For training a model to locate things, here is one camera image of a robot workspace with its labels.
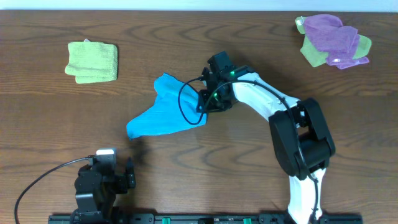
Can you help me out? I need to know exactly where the black camera cable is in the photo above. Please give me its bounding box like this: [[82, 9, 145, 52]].
[[14, 157, 94, 224], [177, 77, 321, 222]]

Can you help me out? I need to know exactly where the folded green cloth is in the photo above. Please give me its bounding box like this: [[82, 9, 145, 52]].
[[65, 39, 118, 84]]

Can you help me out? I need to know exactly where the green crumpled cloth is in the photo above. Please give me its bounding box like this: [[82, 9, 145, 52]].
[[294, 16, 373, 68]]

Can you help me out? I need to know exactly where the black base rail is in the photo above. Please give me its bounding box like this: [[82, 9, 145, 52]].
[[48, 213, 363, 224]]

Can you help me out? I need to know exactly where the left black camera cable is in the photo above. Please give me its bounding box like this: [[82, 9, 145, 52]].
[[14, 157, 94, 224]]

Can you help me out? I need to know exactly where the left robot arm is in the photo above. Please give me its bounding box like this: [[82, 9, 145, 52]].
[[69, 155, 136, 224]]

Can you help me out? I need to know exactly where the blue microfiber cloth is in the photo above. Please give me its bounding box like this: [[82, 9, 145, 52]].
[[126, 73, 207, 140]]

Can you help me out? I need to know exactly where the purple crumpled cloth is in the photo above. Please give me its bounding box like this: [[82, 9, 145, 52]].
[[303, 14, 370, 70]]

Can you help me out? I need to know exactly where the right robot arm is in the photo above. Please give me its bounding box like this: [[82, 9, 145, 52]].
[[197, 65, 335, 223]]

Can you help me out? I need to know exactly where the right black camera cable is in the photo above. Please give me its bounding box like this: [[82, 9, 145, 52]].
[[177, 77, 321, 222]]

